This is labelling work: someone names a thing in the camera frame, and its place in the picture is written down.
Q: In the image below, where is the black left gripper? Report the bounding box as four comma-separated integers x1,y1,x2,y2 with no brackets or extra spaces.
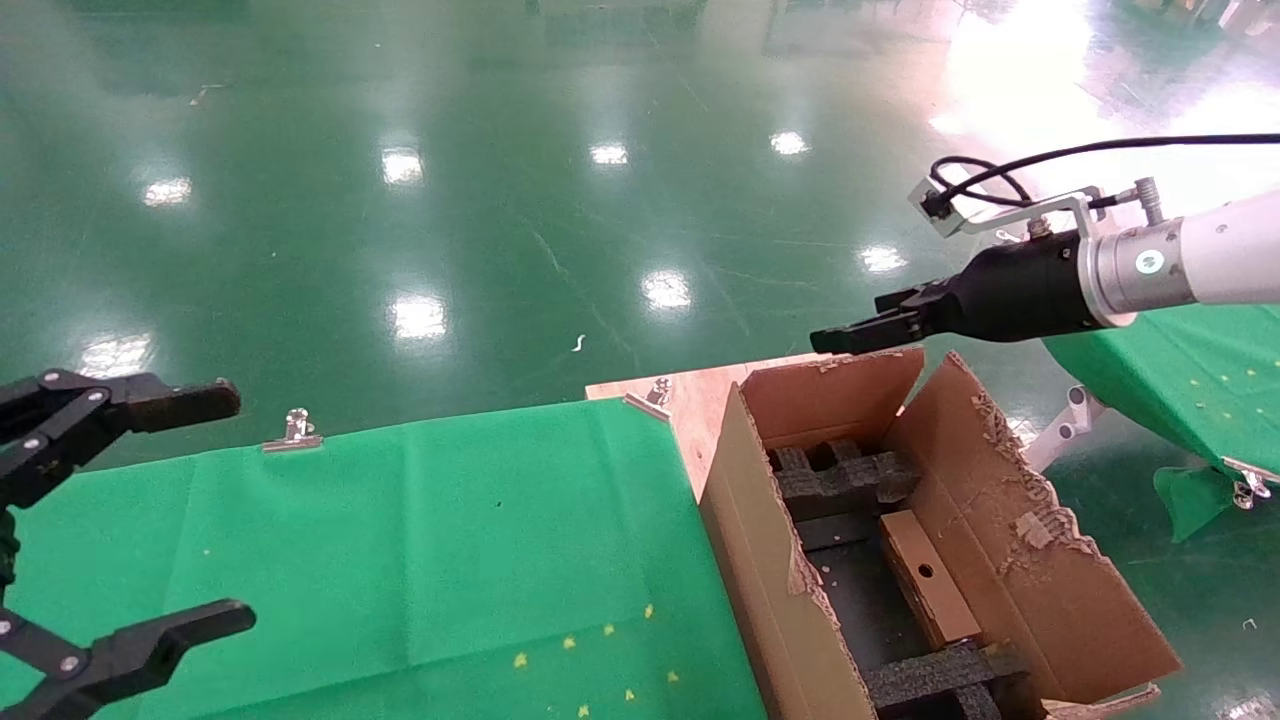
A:
0,370,258,720

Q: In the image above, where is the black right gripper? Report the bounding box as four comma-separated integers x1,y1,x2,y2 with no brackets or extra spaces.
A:
809,232,1093,357

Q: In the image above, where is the small brown cardboard box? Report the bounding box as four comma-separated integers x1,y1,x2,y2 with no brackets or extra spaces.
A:
880,510,984,650

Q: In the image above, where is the large open cardboard carton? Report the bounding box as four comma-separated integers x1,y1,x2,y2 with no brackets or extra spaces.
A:
700,345,1183,720

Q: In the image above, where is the silver binder clip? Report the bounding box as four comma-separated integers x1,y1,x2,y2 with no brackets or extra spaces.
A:
1224,458,1277,512
625,378,673,422
262,408,324,453

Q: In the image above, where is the black foam insert block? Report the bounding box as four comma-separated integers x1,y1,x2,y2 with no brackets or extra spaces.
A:
770,440,921,523

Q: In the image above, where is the large green tablecloth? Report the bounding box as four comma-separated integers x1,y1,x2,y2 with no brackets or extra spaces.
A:
0,398,767,720

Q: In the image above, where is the green tablecloth with hanging corner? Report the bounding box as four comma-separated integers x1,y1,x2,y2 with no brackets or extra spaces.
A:
1040,300,1280,544

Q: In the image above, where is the black foam insert strip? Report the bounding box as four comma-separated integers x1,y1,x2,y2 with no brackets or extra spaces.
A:
862,645,1031,720

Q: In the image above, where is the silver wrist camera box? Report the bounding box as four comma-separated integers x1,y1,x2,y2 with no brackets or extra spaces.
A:
908,177,979,239

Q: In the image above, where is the silver camera mounting bracket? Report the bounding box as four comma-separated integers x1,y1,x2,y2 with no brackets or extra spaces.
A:
945,187,1113,243

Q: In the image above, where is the white table leg bracket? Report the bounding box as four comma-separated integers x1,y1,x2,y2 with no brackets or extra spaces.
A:
1024,384,1107,474

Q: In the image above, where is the black camera cable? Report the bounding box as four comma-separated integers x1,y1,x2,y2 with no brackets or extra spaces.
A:
928,134,1280,217

